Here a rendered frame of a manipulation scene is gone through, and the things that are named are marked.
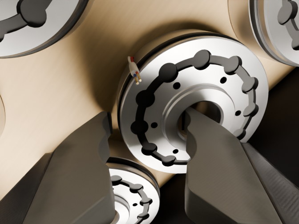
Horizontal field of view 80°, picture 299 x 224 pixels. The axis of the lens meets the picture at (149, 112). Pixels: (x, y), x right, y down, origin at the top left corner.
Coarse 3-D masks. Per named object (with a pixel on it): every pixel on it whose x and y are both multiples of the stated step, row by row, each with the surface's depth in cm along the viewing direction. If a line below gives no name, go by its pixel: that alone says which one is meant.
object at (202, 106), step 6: (198, 102) 15; (204, 102) 14; (210, 102) 13; (198, 108) 15; (204, 108) 14; (210, 108) 13; (216, 108) 12; (204, 114) 14; (210, 114) 13; (216, 114) 12; (180, 120) 14; (180, 126) 13
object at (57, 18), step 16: (0, 0) 7; (16, 0) 7; (32, 0) 8; (48, 0) 8; (64, 0) 8; (80, 0) 8; (0, 16) 8; (16, 16) 8; (32, 16) 8; (48, 16) 8; (64, 16) 8; (0, 32) 8; (16, 32) 8; (32, 32) 8; (48, 32) 8; (0, 48) 8; (16, 48) 8; (32, 48) 8
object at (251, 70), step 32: (160, 64) 10; (192, 64) 10; (224, 64) 11; (256, 64) 11; (128, 96) 10; (160, 96) 11; (256, 96) 12; (128, 128) 11; (160, 128) 12; (256, 128) 13; (160, 160) 13
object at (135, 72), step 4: (128, 56) 11; (132, 56) 12; (128, 60) 11; (132, 60) 11; (132, 64) 9; (132, 68) 9; (136, 68) 9; (132, 72) 9; (136, 72) 8; (136, 76) 8; (136, 80) 8; (140, 80) 8
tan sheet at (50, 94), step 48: (96, 0) 10; (144, 0) 11; (192, 0) 11; (48, 48) 11; (96, 48) 12; (0, 96) 12; (48, 96) 13; (96, 96) 13; (0, 144) 14; (48, 144) 15; (0, 192) 16
